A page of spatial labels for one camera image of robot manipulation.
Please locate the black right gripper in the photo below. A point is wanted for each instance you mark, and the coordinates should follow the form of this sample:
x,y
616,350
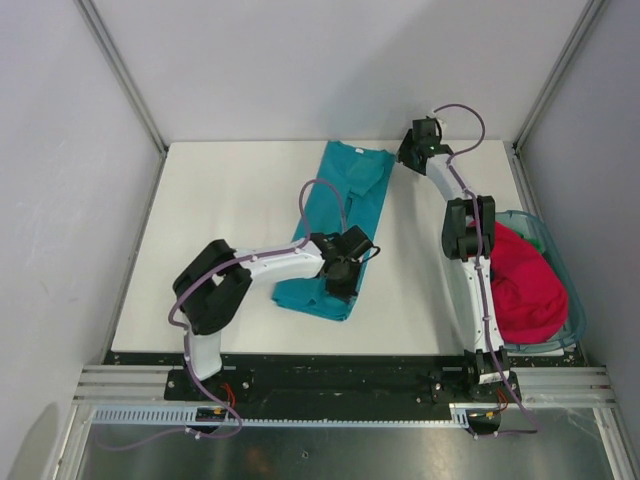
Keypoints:
x,y
404,152

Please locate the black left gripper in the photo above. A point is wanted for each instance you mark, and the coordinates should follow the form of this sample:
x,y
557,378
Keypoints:
x,y
347,291

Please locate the teal t-shirt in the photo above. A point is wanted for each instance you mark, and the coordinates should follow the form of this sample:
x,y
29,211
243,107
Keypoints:
x,y
358,181

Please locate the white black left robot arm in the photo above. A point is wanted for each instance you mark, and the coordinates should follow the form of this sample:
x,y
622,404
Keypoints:
x,y
210,291

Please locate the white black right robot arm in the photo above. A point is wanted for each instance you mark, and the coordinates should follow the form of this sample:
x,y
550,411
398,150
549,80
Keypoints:
x,y
467,241

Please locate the green t-shirt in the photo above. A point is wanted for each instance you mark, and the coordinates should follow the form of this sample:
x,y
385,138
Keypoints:
x,y
540,248

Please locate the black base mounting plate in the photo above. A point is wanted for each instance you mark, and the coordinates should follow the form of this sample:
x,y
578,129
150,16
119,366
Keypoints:
x,y
372,387

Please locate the magenta red t-shirt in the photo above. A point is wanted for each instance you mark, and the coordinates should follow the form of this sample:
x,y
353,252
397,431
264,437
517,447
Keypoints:
x,y
527,301

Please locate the clear blue plastic bin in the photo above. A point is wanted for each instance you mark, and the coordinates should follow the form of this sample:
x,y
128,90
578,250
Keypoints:
x,y
530,226

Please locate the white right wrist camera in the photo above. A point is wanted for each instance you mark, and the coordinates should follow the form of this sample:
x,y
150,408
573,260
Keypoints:
x,y
441,121

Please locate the white slotted cable duct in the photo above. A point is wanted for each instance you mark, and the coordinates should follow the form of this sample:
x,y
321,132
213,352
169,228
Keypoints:
x,y
441,416

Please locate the right aluminium corner post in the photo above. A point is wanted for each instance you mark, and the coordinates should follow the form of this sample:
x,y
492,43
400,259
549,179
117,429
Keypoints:
x,y
576,41

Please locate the aluminium corner post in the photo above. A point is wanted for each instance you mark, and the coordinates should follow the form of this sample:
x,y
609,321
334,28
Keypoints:
x,y
576,41
116,63

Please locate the aluminium frame rail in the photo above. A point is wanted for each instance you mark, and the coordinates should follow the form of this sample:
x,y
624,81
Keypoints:
x,y
121,384

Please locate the left aluminium corner post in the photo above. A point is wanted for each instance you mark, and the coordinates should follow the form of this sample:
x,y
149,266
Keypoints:
x,y
116,63

